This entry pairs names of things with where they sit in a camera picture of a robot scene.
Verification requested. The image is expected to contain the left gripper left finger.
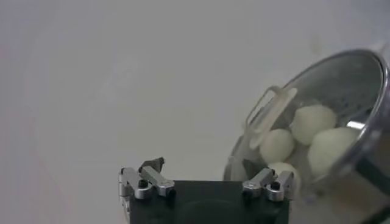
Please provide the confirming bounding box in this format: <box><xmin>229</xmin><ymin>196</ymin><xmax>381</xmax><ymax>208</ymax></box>
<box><xmin>118</xmin><ymin>156</ymin><xmax>177</xmax><ymax>201</ymax></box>

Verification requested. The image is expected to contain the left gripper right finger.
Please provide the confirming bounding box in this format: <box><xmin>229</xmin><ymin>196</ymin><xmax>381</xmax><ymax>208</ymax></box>
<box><xmin>242</xmin><ymin>167</ymin><xmax>295</xmax><ymax>202</ymax></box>

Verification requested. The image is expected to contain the white steamed baozi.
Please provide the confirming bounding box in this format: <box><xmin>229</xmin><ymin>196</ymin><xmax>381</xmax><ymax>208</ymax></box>
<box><xmin>307</xmin><ymin>127</ymin><xmax>359</xmax><ymax>179</ymax></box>
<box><xmin>291</xmin><ymin>105</ymin><xmax>338</xmax><ymax>146</ymax></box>
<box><xmin>259</xmin><ymin>128</ymin><xmax>296</xmax><ymax>164</ymax></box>
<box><xmin>268</xmin><ymin>161</ymin><xmax>302</xmax><ymax>198</ymax></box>

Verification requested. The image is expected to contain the glass lid with cream handle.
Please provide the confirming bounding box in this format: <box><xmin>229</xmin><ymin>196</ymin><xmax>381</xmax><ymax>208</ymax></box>
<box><xmin>224</xmin><ymin>48</ymin><xmax>390</xmax><ymax>195</ymax></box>

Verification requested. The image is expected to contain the stainless steel steamer basket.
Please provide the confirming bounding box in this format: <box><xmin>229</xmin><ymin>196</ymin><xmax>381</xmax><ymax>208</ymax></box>
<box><xmin>292</xmin><ymin>48</ymin><xmax>390</xmax><ymax>201</ymax></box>

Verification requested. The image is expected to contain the cream electric cooker base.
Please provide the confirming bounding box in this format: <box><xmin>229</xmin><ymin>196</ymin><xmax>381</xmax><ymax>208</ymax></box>
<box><xmin>289</xmin><ymin>145</ymin><xmax>390</xmax><ymax>224</ymax></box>

